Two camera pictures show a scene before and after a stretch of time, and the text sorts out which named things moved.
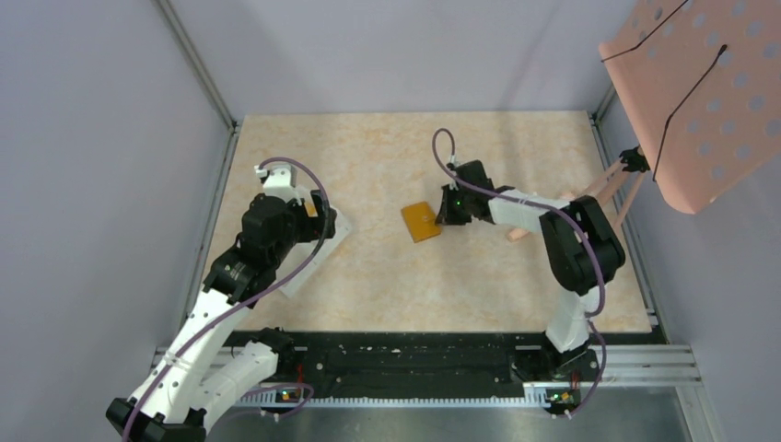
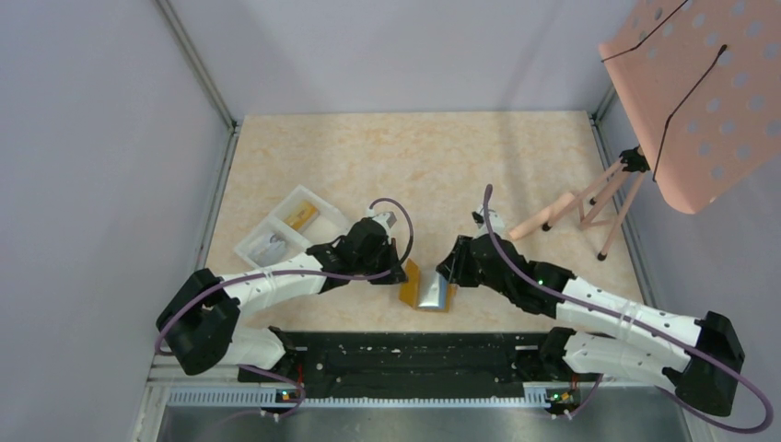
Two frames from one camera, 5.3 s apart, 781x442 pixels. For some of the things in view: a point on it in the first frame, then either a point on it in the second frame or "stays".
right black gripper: (448, 216) to (454, 268)
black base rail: (494, 359) stays
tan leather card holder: (421, 222) to (426, 289)
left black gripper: (314, 226) to (395, 278)
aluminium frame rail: (197, 63) stays
